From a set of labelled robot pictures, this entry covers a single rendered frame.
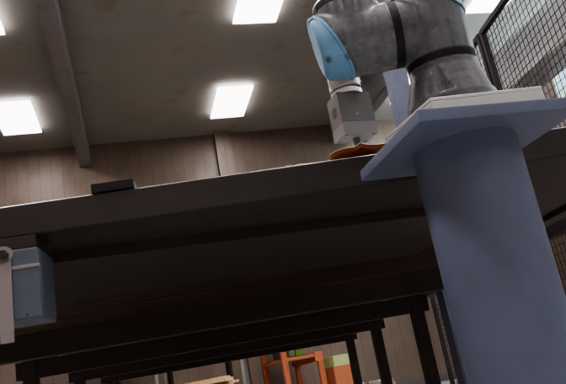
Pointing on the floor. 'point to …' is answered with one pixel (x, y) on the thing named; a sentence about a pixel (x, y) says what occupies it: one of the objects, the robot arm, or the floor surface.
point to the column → (488, 233)
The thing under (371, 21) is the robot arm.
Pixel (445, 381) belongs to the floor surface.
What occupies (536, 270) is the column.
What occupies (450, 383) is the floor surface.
